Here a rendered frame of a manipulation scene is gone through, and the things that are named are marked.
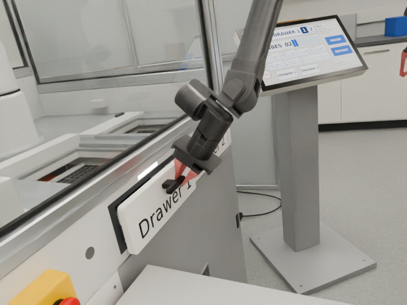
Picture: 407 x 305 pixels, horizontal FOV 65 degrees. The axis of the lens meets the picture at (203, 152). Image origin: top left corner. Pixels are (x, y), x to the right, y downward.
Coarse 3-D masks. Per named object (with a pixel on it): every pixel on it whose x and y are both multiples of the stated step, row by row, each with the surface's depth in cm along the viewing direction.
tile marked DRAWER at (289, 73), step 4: (288, 68) 132; (292, 68) 132; (276, 72) 130; (280, 72) 131; (284, 72) 131; (288, 72) 131; (292, 72) 132; (296, 72) 132; (280, 76) 130; (284, 76) 130; (288, 76) 130; (292, 76) 131; (296, 76) 131
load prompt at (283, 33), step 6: (312, 24) 144; (276, 30) 139; (282, 30) 139; (288, 30) 140; (294, 30) 141; (300, 30) 141; (306, 30) 142; (312, 30) 142; (276, 36) 138; (282, 36) 138; (288, 36) 139; (294, 36) 139
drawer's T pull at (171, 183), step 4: (180, 176) 73; (184, 176) 73; (168, 180) 72; (172, 180) 72; (176, 180) 71; (180, 180) 72; (164, 184) 71; (168, 184) 70; (172, 184) 70; (176, 184) 70; (180, 184) 72; (164, 188) 71; (168, 188) 68; (172, 188) 68; (176, 188) 70; (168, 192) 68; (172, 192) 68
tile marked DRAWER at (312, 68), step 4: (308, 64) 134; (312, 64) 135; (316, 64) 135; (300, 68) 133; (304, 68) 133; (308, 68) 134; (312, 68) 134; (316, 68) 134; (304, 72) 133; (308, 72) 133; (312, 72) 133; (316, 72) 134
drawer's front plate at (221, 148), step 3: (225, 135) 113; (222, 138) 110; (225, 138) 113; (222, 141) 110; (225, 141) 113; (219, 144) 108; (225, 144) 113; (219, 147) 108; (222, 147) 110; (225, 147) 113; (216, 150) 105; (219, 150) 108; (222, 150) 110; (216, 153) 105; (219, 153) 108; (204, 171) 97; (201, 174) 95; (195, 177) 91; (198, 177) 93; (195, 180) 91
